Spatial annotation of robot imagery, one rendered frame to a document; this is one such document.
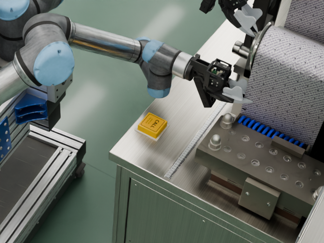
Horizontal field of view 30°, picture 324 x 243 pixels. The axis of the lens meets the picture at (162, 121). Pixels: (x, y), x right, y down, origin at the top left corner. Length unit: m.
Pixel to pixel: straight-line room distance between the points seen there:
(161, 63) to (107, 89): 1.52
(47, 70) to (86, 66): 1.81
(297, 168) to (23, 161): 1.38
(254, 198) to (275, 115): 0.25
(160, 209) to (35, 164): 0.94
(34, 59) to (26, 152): 1.15
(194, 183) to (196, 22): 2.17
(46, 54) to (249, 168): 0.64
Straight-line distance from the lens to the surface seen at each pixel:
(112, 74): 3.43
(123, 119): 3.18
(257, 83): 1.74
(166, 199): 1.87
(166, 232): 2.00
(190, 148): 1.89
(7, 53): 2.26
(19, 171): 2.70
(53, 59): 1.64
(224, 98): 1.78
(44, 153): 2.76
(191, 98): 2.04
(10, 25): 2.19
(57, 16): 1.80
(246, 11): 1.75
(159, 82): 1.88
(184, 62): 1.80
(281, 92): 1.73
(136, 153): 1.85
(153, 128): 1.89
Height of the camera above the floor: 2.32
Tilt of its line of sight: 47 degrees down
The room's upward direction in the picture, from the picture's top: 8 degrees clockwise
